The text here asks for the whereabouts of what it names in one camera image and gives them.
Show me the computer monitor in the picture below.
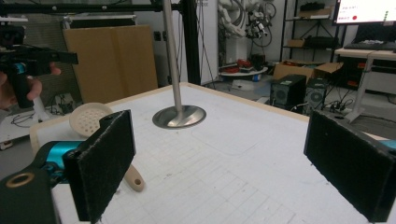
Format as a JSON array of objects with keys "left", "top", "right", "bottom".
[{"left": 332, "top": 0, "right": 396, "bottom": 26}]

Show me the silver-edged black case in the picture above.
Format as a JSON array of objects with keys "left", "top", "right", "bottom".
[{"left": 61, "top": 13, "right": 138, "bottom": 30}]

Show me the metal utensil stand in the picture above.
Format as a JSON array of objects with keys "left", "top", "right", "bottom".
[{"left": 151, "top": 0, "right": 207, "bottom": 131}]

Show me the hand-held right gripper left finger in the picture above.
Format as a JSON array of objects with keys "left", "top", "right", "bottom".
[{"left": 63, "top": 109, "right": 136, "bottom": 224}]

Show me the black shelf rack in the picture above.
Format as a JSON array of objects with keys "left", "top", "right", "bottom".
[{"left": 279, "top": 0, "right": 348, "bottom": 63}]

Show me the white robot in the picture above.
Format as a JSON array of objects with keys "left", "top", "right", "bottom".
[{"left": 217, "top": 0, "right": 248, "bottom": 65}]

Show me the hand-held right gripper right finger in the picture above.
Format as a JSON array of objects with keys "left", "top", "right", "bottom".
[{"left": 303, "top": 109, "right": 396, "bottom": 224}]

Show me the black keyboard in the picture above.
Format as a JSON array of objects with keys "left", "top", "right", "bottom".
[{"left": 343, "top": 41, "right": 396, "bottom": 51}]

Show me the open flat cardboard box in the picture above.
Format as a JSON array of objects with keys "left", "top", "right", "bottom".
[{"left": 272, "top": 60, "right": 345, "bottom": 82}]

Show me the brown cardboard sheet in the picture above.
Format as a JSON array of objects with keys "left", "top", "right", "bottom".
[{"left": 63, "top": 24, "right": 159, "bottom": 105}]

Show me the white grid mat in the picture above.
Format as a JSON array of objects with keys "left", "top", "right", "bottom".
[{"left": 35, "top": 85, "right": 396, "bottom": 224}]

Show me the black computer tower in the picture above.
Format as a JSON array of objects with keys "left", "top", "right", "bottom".
[
  {"left": 303, "top": 77, "right": 330, "bottom": 111},
  {"left": 269, "top": 74, "right": 308, "bottom": 110}
]

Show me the round white table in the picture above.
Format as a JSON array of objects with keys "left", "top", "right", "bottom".
[{"left": 219, "top": 58, "right": 269, "bottom": 78}]

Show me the white-legged desk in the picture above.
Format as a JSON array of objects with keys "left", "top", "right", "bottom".
[{"left": 333, "top": 47, "right": 396, "bottom": 124}]

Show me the beige slotted spoon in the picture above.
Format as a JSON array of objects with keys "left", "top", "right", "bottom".
[{"left": 68, "top": 102, "right": 146, "bottom": 193}]

